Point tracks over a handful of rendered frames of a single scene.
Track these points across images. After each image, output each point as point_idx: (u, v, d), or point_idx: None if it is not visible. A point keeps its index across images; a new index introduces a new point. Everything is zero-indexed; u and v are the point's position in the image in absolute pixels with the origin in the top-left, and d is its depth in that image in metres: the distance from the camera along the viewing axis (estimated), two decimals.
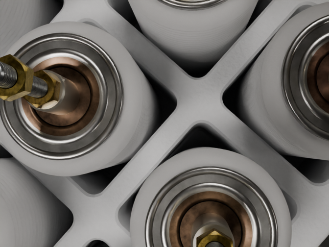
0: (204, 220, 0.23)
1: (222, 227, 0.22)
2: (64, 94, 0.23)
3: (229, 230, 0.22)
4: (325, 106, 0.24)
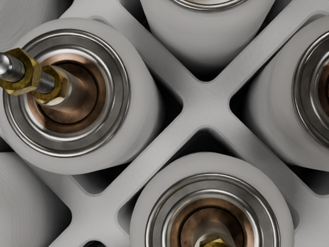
0: (206, 227, 0.22)
1: (224, 235, 0.21)
2: (71, 91, 0.22)
3: (231, 239, 0.21)
4: None
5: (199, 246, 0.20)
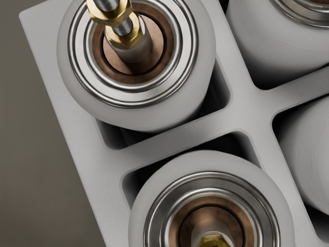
0: None
1: None
2: None
3: None
4: None
5: None
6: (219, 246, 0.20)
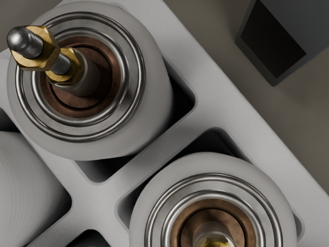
0: None
1: (199, 241, 0.21)
2: None
3: (203, 234, 0.21)
4: (104, 104, 0.24)
5: None
6: None
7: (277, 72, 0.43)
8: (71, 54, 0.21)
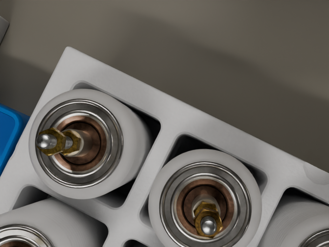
0: None
1: None
2: None
3: None
4: None
5: None
6: None
7: None
8: None
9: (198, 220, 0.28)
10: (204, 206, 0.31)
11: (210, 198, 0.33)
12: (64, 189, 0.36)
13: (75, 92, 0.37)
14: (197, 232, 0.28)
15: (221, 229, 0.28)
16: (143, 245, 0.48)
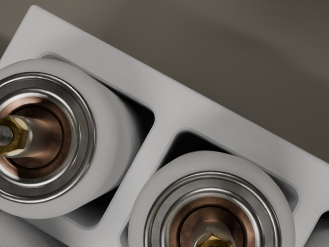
0: None
1: None
2: None
3: None
4: None
5: None
6: None
7: None
8: None
9: None
10: None
11: (222, 229, 0.21)
12: (8, 205, 0.25)
13: (29, 63, 0.25)
14: None
15: None
16: None
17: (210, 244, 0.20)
